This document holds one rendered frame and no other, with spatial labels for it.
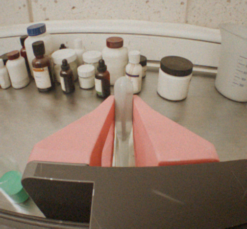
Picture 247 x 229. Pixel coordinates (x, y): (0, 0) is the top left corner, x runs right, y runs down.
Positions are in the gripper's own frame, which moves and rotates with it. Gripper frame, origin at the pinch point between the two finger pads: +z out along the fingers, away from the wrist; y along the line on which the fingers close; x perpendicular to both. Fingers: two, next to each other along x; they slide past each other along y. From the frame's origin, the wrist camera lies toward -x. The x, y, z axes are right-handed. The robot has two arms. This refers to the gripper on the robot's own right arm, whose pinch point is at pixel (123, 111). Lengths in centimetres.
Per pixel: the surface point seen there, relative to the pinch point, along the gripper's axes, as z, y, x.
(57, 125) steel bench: 15.9, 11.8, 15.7
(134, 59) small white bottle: 26.1, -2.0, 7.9
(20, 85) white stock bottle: 28.3, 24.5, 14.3
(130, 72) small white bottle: 25.7, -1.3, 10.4
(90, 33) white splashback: 40.8, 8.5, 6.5
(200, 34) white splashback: 37.2, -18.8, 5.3
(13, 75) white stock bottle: 28.0, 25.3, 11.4
